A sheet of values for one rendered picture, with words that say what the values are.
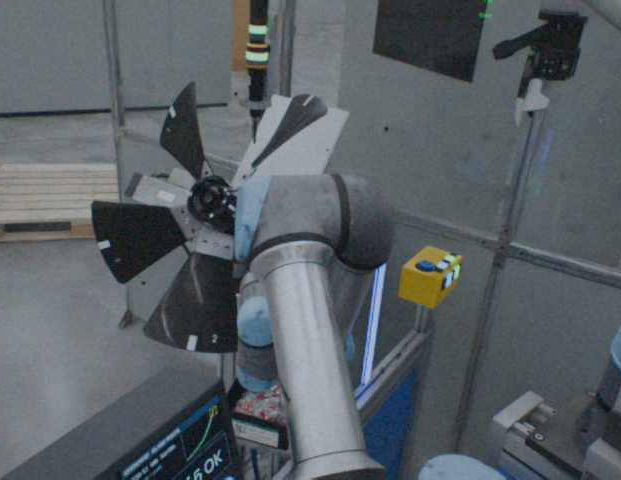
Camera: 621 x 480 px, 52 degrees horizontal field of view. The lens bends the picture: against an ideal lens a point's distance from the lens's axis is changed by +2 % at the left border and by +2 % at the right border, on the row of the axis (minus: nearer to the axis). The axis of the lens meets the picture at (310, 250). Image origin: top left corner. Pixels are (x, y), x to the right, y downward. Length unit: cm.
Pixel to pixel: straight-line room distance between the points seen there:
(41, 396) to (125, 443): 213
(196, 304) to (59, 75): 547
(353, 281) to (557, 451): 46
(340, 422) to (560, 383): 149
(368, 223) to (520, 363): 138
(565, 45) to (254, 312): 78
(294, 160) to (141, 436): 114
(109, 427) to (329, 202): 39
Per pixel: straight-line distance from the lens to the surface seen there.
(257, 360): 114
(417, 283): 157
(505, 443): 129
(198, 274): 148
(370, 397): 147
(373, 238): 86
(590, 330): 204
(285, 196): 81
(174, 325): 146
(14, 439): 274
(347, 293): 99
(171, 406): 82
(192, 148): 163
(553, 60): 135
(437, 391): 234
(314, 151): 175
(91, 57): 682
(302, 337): 74
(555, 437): 121
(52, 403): 285
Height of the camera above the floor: 178
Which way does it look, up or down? 26 degrees down
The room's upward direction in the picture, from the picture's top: 4 degrees clockwise
